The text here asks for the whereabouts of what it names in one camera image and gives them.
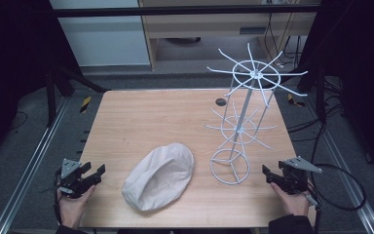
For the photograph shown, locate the wooden background desk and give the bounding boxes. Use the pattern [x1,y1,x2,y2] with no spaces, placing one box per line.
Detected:
[137,0,323,70]

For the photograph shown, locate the black floor cables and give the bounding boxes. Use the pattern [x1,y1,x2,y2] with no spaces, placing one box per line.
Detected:
[286,77,350,143]

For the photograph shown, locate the beige flat cap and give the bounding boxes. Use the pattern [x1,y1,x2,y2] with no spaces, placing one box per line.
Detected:
[121,142,196,213]

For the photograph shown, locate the black looped cable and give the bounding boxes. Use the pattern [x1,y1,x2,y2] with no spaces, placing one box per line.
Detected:
[309,163,367,213]

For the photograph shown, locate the person's right hand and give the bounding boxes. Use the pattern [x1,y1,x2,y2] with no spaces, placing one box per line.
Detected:
[270,181,311,217]

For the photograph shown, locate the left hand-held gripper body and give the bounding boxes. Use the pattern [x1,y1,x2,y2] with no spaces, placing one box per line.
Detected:
[56,158,95,200]

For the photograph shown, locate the person's left hand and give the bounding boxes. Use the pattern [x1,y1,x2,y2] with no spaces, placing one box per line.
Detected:
[56,184,97,230]

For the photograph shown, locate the white cabinet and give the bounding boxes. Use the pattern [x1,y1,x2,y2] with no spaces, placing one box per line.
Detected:
[49,0,152,68]

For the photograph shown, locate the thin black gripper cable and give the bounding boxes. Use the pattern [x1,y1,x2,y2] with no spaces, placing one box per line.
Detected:
[53,168,63,226]

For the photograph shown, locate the black cables under desk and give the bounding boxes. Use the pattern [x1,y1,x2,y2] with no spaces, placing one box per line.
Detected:
[263,12,304,70]

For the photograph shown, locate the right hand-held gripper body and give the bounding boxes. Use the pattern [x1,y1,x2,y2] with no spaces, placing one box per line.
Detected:
[278,156,323,196]

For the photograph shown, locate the white wire hat rack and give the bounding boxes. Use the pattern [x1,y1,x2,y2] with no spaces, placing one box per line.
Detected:
[203,42,309,186]

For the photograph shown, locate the dark curtain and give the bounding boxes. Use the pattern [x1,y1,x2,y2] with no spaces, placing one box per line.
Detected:
[297,0,374,180]
[0,0,83,165]

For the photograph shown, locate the black metal stand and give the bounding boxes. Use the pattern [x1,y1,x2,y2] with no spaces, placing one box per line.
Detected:
[44,63,112,129]
[314,63,328,125]

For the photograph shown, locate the black horizontal metal bar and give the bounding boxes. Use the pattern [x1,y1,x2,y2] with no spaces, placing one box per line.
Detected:
[50,4,323,19]

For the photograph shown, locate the yellow black striped tape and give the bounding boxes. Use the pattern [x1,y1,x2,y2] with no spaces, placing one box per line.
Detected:
[79,96,93,114]
[286,93,307,108]

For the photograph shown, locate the aluminium floor rail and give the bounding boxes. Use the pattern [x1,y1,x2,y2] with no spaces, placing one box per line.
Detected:
[305,97,374,234]
[0,97,70,234]

